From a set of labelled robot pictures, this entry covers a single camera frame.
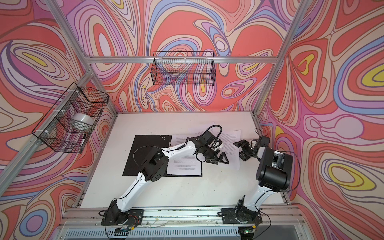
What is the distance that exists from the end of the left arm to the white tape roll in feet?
1.71

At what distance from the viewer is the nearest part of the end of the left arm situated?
0.78 metres

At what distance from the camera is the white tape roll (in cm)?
72
